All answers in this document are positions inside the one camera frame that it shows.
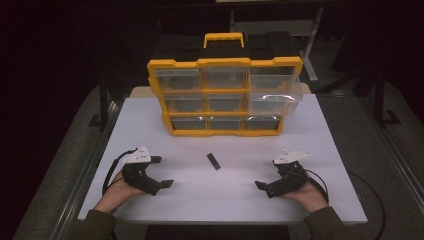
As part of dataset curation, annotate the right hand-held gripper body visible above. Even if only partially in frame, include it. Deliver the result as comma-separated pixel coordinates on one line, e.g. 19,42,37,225
265,150,314,199

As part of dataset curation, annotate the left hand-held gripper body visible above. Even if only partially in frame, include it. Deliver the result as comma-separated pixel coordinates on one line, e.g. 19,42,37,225
121,145,162,197

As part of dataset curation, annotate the person's right hand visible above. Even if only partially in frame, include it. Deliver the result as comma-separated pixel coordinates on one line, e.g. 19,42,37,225
279,181,329,214

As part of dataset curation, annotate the person's left hand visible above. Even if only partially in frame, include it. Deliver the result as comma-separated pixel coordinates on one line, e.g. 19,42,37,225
94,170,146,214

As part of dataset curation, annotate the small black rectangular block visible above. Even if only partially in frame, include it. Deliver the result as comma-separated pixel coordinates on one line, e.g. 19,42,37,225
206,152,222,171

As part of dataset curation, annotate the set of clear plastic drawers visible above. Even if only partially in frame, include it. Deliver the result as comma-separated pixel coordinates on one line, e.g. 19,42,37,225
154,67,298,131

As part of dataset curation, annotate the black metal stand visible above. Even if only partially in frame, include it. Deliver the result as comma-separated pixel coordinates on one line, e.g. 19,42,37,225
372,63,402,129
88,74,112,128

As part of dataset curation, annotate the clear plastic drawer bin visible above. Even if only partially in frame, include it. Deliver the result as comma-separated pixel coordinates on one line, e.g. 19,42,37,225
247,74,304,117

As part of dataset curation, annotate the yellow black drawer organizer cabinet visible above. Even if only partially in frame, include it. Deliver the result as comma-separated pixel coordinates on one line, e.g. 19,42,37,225
147,32,304,138

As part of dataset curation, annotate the grey metal stand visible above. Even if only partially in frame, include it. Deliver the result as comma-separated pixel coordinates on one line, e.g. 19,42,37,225
229,6,325,83

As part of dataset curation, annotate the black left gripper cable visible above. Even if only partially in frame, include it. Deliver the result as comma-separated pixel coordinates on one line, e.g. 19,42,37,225
101,148,138,196

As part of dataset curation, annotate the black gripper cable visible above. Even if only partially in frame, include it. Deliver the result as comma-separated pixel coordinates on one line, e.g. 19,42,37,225
304,169,331,204
101,148,138,196

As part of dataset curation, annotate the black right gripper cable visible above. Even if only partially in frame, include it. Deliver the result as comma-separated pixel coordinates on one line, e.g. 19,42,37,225
304,169,331,204

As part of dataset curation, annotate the aluminium floor rail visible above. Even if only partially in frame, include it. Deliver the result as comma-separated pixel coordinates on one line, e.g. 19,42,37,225
359,96,424,205
49,99,122,240

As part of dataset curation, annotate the long black floor cable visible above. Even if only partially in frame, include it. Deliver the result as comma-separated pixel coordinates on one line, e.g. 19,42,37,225
346,171,388,240

